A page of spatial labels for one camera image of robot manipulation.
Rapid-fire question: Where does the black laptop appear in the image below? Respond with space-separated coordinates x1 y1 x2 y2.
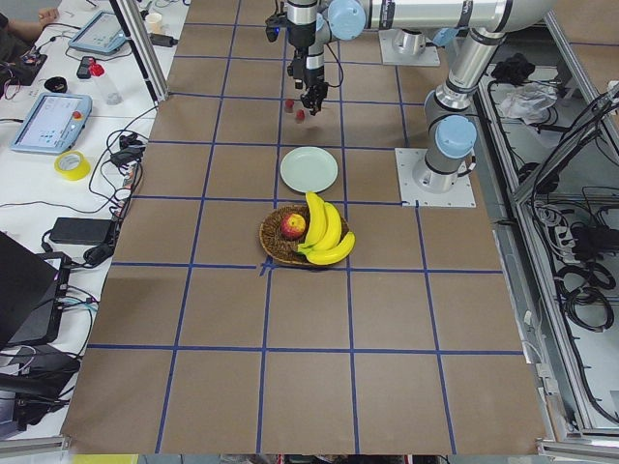
1 234 70 349

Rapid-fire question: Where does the yellow banana bunch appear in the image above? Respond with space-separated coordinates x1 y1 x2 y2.
297 191 356 266

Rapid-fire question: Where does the black phone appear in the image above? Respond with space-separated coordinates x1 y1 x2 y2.
76 56 96 80

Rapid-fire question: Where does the blue teach pendant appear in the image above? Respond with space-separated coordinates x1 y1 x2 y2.
10 93 93 155
69 11 127 56

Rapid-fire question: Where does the yellow tape roll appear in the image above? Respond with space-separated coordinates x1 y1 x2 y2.
54 150 91 182

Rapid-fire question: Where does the red capped clear bottle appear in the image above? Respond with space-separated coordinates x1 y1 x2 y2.
88 59 123 105

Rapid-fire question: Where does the white paper cup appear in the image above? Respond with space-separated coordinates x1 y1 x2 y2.
144 12 162 34

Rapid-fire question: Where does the blue teach pendant far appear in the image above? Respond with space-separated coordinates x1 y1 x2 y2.
69 11 127 56

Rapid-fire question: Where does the red apple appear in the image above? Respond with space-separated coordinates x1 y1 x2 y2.
280 213 307 241

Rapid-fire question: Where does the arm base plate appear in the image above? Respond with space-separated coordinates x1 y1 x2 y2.
378 29 440 67
395 148 476 208

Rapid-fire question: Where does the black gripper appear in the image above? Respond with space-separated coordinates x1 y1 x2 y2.
293 47 329 116
287 20 316 49

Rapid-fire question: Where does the black power adapter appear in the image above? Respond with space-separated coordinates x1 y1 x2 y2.
49 217 112 246

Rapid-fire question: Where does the blue teach pendant near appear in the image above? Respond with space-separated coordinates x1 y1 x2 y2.
10 93 93 155

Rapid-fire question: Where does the brown wicker basket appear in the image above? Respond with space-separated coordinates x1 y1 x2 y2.
259 203 350 266

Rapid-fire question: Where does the light green plate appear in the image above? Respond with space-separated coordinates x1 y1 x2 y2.
280 146 339 192

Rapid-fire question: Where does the aluminium frame post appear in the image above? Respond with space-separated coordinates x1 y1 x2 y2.
109 0 168 103

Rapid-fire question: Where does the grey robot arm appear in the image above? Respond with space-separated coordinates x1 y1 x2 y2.
265 0 555 115
287 8 457 115

